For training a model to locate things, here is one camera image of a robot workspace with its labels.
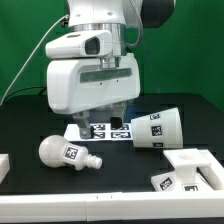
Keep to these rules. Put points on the white lamp base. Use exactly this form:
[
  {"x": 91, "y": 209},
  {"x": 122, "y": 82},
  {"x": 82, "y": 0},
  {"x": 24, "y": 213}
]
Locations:
[{"x": 184, "y": 177}]

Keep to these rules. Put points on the white left fence block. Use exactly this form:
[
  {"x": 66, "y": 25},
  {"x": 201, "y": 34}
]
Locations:
[{"x": 4, "y": 166}]

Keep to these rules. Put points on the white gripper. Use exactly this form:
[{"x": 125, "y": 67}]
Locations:
[{"x": 74, "y": 86}]

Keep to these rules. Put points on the white lamp shade cone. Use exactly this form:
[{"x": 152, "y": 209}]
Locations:
[{"x": 158, "y": 130}]

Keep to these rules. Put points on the white front fence rail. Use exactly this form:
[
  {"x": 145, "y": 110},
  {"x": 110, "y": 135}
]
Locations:
[{"x": 110, "y": 206}]

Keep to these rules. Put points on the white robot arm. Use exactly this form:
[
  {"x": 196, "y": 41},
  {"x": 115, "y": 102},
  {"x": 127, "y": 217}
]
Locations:
[{"x": 125, "y": 19}]

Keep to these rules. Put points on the white right fence rail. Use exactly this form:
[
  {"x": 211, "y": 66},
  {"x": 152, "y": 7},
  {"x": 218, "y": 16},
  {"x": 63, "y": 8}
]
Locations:
[{"x": 214, "y": 173}]

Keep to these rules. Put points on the white fence rail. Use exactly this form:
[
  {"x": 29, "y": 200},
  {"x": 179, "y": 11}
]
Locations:
[
  {"x": 214, "y": 173},
  {"x": 110, "y": 206}
]

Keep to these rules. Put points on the white lamp bulb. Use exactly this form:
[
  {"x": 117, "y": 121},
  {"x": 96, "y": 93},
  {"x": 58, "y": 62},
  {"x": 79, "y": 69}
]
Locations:
[{"x": 55, "y": 151}]

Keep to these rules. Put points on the white marker tag sheet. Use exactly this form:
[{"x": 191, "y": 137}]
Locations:
[{"x": 102, "y": 132}]

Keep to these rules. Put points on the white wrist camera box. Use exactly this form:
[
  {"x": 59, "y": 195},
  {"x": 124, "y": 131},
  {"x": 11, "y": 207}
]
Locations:
[{"x": 82, "y": 44}]

